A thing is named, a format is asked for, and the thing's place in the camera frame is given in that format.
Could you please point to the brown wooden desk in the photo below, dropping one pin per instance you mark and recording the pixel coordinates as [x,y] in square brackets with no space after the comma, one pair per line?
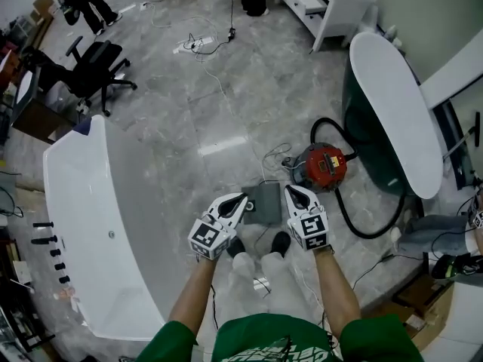
[41,121]

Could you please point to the cardboard box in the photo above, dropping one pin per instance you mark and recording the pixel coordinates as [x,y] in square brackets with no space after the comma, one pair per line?
[422,296]

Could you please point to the person's left black shoe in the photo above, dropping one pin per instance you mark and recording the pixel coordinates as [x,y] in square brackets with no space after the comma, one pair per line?
[235,247]

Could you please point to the black office chair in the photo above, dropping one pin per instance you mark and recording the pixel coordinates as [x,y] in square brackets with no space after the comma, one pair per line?
[94,62]

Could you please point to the person's right black shoe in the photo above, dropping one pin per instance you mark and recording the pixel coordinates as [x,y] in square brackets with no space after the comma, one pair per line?
[281,241]

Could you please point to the person's left forearm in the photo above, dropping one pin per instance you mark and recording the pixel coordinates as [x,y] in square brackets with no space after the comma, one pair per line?
[188,296]

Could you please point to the red vacuum cleaner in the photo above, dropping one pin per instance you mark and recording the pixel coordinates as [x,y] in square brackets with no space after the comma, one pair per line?
[324,164]

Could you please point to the person's right forearm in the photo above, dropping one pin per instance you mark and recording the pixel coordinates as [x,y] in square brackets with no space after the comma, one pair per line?
[336,289]

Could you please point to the white cabinet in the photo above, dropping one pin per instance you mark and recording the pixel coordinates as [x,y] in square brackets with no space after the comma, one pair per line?
[339,10]

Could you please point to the person's light gray trousers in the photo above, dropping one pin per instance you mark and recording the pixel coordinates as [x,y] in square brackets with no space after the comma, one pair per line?
[271,270]

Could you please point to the black and green shoe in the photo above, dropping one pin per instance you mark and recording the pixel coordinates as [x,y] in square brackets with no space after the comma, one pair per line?
[453,266]

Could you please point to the grey vacuum filter bag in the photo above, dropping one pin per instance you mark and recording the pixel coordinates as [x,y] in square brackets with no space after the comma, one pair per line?
[266,202]

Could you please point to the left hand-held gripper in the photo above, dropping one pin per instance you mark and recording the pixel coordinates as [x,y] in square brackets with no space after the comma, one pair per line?
[207,238]

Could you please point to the vacuum wand with black nozzle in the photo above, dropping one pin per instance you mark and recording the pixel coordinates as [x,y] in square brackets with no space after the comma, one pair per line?
[477,126]

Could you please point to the black bathtub fixture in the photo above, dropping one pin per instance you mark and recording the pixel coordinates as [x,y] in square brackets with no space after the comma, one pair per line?
[64,280]
[43,224]
[59,266]
[55,252]
[44,240]

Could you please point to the green bathtub with white rim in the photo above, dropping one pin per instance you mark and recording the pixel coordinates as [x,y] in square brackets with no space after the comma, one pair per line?
[392,108]

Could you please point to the person's green shirt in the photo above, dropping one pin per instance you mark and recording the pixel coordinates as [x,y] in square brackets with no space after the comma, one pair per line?
[264,338]

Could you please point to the person's black shoe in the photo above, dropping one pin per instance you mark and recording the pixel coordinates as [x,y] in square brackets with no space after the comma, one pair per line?
[235,247]
[281,241]

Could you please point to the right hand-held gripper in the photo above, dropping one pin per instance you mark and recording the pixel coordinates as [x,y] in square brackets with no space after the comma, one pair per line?
[309,230]

